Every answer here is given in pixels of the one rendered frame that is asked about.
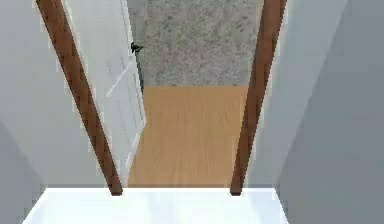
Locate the white room door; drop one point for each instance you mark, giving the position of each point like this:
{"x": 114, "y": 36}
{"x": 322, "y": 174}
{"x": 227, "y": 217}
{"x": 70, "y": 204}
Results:
{"x": 110, "y": 70}

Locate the brown wooden door frame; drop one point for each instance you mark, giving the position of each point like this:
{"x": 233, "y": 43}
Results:
{"x": 76, "y": 83}

